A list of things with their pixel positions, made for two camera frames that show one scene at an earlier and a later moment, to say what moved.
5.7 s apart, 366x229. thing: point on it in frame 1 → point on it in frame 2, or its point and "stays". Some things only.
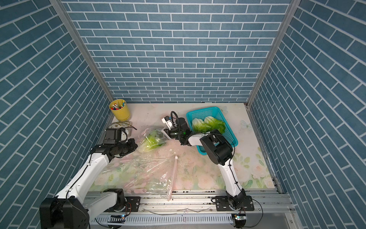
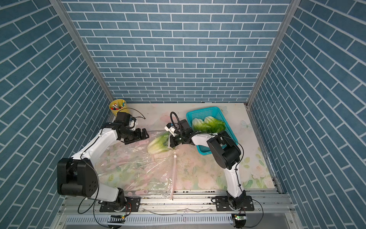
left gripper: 132,146 → 138,136
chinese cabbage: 198,125 stays
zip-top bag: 152,171 stays
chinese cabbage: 154,140 → 159,145
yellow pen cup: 119,108 stays
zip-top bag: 138,175 stays
